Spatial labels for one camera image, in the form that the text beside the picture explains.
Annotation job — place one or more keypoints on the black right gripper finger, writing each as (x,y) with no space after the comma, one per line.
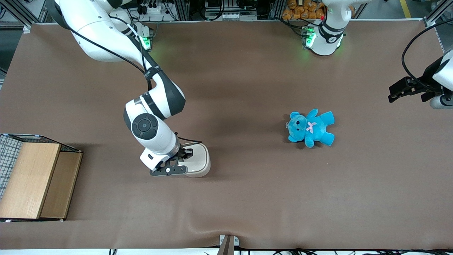
(185,154)
(170,170)

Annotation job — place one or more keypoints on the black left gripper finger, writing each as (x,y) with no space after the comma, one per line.
(401,88)
(430,96)

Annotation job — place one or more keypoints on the cream white trash can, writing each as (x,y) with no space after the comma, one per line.
(198,159)

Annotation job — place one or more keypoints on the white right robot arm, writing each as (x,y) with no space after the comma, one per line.
(95,28)

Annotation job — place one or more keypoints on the brown table cover mat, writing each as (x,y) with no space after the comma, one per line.
(247,88)

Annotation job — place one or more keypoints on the blue teddy bear plush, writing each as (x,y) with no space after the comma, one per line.
(318,127)

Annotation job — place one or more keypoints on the darker wooden board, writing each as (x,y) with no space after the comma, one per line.
(60,184)

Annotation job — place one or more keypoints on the light wooden board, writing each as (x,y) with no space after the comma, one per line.
(28,180)

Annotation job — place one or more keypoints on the orange plush toy heap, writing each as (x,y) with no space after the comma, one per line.
(300,9)

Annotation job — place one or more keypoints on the white power strip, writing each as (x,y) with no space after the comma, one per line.
(155,9)

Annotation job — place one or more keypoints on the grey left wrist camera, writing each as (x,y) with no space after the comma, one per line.
(441,102)

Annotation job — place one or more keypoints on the aluminium frame rail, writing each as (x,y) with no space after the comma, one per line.
(17,12)
(437,10)

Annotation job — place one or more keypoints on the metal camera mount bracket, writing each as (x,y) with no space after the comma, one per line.
(228,244)

